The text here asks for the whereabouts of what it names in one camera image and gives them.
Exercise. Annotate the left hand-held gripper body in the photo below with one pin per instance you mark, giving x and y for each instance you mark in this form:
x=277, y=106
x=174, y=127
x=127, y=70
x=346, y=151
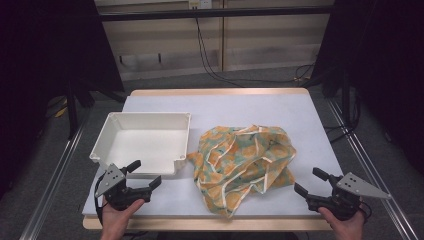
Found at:
x=115, y=191

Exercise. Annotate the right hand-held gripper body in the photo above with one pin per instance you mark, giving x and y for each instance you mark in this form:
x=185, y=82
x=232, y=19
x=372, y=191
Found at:
x=346, y=200

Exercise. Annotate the white plastic tray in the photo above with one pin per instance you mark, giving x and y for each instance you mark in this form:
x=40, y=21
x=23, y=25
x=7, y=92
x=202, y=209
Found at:
x=146, y=140

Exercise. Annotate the orange green patterned bag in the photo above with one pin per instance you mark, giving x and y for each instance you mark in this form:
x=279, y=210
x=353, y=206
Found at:
x=240, y=160

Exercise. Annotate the person's right hand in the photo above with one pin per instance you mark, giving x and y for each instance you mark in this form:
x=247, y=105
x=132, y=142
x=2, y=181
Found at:
x=346, y=228

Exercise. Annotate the person's left hand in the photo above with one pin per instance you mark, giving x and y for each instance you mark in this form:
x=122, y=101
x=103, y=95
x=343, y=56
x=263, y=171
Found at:
x=115, y=220

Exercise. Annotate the black metal stand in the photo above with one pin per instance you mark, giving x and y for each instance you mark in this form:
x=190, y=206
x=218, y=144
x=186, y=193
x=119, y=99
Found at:
x=346, y=100
x=71, y=113

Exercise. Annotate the yellow tape piece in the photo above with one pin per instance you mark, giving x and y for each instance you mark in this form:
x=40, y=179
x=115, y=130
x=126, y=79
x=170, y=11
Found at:
x=61, y=112

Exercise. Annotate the grey table mat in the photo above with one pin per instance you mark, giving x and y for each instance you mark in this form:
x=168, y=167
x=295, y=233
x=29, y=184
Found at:
x=233, y=110

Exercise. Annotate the wooden table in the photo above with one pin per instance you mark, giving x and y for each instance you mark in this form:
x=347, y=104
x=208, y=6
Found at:
x=220, y=91

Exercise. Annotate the dark curtain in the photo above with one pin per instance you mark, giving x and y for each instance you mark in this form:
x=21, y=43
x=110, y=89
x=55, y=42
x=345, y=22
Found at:
x=393, y=66
x=40, y=50

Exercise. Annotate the black horizontal bar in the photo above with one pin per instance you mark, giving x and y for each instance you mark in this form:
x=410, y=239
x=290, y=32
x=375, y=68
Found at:
x=213, y=13

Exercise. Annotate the aluminium floor rail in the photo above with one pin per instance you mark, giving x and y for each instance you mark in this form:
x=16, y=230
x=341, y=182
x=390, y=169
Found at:
x=371, y=166
x=50, y=188

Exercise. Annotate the white wall socket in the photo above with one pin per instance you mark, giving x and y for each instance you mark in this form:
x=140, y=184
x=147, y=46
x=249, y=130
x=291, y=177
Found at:
x=200, y=4

